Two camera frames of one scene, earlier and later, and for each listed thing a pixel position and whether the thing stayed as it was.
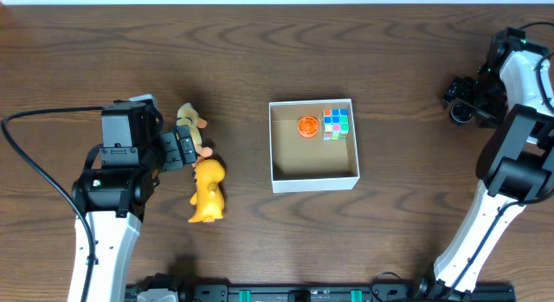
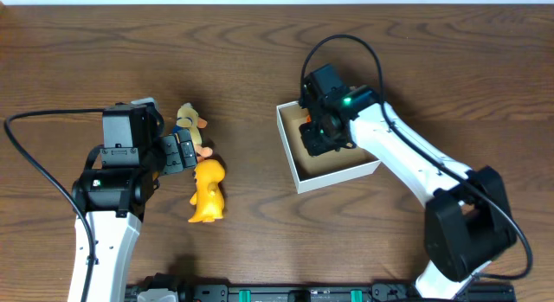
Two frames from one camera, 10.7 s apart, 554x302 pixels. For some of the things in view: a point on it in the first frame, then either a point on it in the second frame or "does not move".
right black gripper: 460,89 -> 312,145
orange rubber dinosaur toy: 209,199 does not move
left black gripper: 174,147 does not move
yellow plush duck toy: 188,116 does not move
